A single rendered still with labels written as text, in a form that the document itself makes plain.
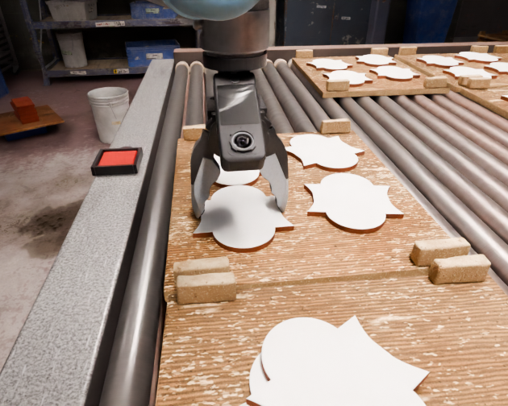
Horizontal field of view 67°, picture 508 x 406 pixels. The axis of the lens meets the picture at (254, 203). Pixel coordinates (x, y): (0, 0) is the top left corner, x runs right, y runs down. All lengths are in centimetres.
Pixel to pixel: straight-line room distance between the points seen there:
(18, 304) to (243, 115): 165
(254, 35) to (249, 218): 22
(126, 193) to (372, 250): 38
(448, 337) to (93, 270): 39
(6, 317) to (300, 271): 160
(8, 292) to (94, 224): 147
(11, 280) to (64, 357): 167
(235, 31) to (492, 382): 39
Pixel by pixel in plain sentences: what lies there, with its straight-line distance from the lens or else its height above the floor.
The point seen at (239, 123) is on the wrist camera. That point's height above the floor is 109.
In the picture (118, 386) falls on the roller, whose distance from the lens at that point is 39.
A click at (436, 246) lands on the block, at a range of 47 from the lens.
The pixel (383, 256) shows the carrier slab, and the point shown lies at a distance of 48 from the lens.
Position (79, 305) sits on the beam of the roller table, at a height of 92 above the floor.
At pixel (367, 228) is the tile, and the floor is 94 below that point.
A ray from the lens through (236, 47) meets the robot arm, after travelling 42.
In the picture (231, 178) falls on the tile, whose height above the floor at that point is 94.
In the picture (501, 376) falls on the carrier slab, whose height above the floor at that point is 94.
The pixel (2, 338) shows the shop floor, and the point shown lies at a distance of 184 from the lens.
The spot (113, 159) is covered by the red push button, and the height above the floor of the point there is 93.
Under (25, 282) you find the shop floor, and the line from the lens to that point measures 205.
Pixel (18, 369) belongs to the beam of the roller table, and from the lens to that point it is 44.
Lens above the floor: 123
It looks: 32 degrees down
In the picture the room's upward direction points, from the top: straight up
